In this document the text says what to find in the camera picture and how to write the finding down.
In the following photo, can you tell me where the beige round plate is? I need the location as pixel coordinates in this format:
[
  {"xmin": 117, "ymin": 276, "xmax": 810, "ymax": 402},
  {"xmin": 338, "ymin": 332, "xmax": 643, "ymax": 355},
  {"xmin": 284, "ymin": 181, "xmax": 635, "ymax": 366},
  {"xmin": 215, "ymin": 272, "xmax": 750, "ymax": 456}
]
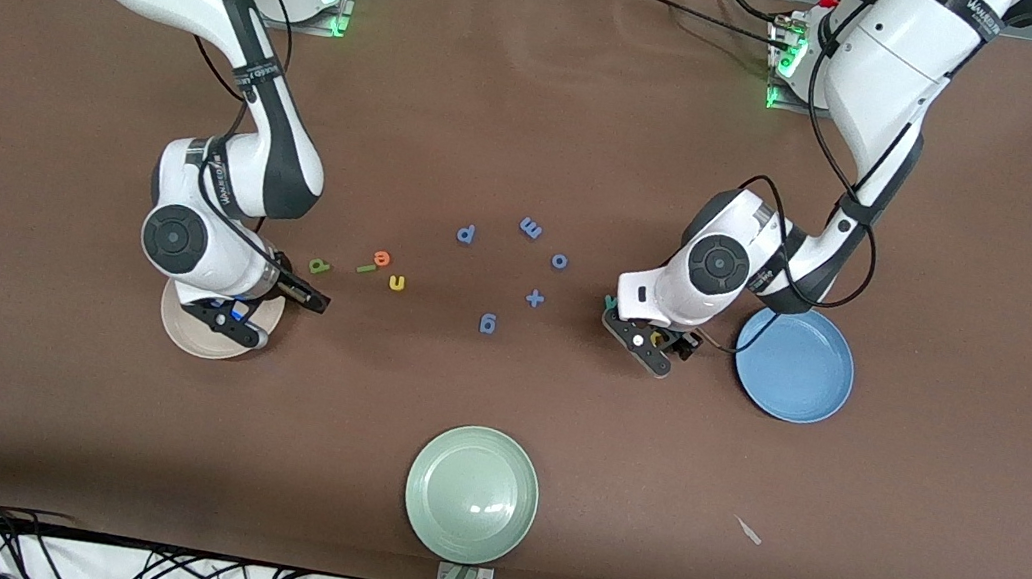
[{"xmin": 154, "ymin": 276, "xmax": 287, "ymax": 369}]

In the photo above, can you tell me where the blue round plate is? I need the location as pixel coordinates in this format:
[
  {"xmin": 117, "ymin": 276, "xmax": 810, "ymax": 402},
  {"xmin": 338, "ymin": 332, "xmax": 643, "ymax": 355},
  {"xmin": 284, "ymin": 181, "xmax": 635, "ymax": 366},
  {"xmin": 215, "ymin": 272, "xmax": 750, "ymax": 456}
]
[{"xmin": 726, "ymin": 297, "xmax": 864, "ymax": 431}]

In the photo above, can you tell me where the green round plate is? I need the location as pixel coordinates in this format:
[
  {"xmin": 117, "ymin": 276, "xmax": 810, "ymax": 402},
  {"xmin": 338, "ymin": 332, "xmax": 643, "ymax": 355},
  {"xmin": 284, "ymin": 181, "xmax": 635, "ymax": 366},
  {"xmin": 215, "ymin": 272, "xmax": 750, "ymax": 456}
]
[{"xmin": 396, "ymin": 417, "xmax": 549, "ymax": 574}]

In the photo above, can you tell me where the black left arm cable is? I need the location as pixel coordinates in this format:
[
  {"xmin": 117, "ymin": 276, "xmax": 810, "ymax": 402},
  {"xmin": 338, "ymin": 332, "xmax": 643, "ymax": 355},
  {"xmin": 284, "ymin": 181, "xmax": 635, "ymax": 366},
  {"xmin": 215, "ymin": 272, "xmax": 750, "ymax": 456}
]
[{"xmin": 714, "ymin": 0, "xmax": 951, "ymax": 379}]

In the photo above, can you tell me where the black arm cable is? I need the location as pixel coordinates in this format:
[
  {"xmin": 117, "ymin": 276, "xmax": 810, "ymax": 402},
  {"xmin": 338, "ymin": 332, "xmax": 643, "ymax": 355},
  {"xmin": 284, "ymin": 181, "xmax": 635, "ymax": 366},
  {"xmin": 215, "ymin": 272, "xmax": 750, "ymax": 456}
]
[
  {"xmin": 714, "ymin": 0, "xmax": 951, "ymax": 379},
  {"xmin": 146, "ymin": 0, "xmax": 327, "ymax": 284}
]

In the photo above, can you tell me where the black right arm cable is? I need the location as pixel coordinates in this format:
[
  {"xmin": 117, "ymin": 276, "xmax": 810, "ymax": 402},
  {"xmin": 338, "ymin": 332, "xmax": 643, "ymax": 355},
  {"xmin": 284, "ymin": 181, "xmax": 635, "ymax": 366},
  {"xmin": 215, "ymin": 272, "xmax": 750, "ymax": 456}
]
[{"xmin": 146, "ymin": 0, "xmax": 327, "ymax": 284}]

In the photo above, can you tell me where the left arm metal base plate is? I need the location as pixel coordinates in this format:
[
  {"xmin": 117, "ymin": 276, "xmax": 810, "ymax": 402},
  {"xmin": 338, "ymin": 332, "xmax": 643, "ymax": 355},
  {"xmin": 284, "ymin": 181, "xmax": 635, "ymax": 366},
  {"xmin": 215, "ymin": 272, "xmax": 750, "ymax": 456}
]
[{"xmin": 760, "ymin": 11, "xmax": 852, "ymax": 120}]

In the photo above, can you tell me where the black base cable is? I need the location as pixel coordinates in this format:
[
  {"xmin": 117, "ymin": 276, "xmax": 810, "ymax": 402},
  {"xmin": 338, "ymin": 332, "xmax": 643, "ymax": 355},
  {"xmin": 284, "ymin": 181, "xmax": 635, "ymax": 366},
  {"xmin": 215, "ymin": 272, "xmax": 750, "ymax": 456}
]
[{"xmin": 608, "ymin": 0, "xmax": 805, "ymax": 57}]

